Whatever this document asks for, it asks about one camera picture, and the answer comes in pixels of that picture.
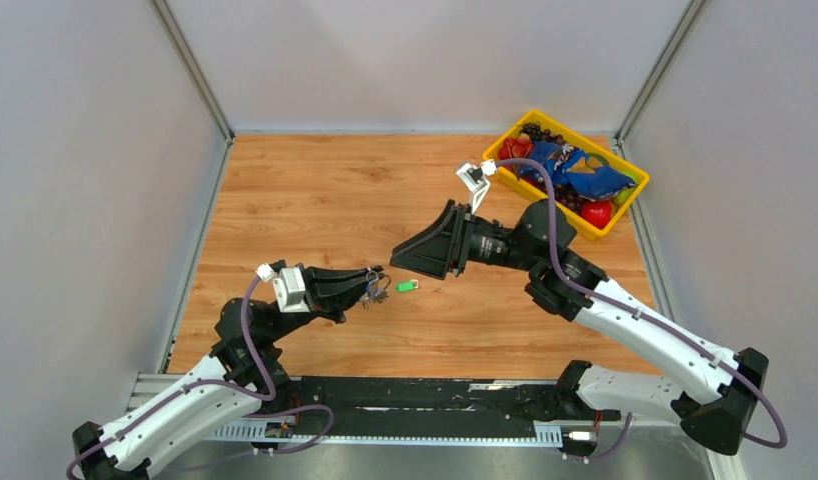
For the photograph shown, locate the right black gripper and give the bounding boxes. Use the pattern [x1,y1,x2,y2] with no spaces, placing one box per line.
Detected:
[390,199,542,279]

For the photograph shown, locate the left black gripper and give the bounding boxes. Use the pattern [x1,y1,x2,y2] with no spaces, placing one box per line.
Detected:
[264,261,385,343]

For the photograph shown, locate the blue key tag with key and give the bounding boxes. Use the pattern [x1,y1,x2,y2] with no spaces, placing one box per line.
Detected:
[360,270,381,309]

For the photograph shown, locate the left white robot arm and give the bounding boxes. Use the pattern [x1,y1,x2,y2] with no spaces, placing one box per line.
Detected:
[66,260,386,479]

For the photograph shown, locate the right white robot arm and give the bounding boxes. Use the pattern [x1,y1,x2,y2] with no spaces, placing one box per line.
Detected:
[390,200,769,456]

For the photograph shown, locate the green key tag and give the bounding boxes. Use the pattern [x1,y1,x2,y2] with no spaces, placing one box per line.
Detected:
[395,279,419,293]

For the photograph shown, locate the yellow plastic basket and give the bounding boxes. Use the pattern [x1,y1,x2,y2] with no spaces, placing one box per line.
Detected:
[482,109,651,241]

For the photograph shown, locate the dark grape bunch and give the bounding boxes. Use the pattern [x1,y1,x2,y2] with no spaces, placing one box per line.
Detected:
[520,122,584,213]

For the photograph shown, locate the red apple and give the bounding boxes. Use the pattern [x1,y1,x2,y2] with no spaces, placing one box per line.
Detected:
[580,200,614,229]

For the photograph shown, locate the blue snack bag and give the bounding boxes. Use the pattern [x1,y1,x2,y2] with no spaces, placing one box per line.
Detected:
[528,141,638,201]

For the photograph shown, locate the green fruit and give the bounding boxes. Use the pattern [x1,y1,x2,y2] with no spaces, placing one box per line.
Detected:
[613,170,638,208]

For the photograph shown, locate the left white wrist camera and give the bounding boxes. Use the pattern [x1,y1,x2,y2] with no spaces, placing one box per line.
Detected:
[255,262,311,313]

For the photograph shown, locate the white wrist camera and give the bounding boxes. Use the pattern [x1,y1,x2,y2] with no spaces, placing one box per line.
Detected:
[255,262,311,313]
[455,160,497,214]

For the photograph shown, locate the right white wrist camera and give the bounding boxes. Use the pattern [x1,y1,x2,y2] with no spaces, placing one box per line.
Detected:
[455,160,497,214]

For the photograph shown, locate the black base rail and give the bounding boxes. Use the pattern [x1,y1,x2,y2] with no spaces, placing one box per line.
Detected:
[183,376,622,448]

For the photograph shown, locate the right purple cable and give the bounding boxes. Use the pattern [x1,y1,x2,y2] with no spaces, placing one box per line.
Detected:
[491,157,789,464]

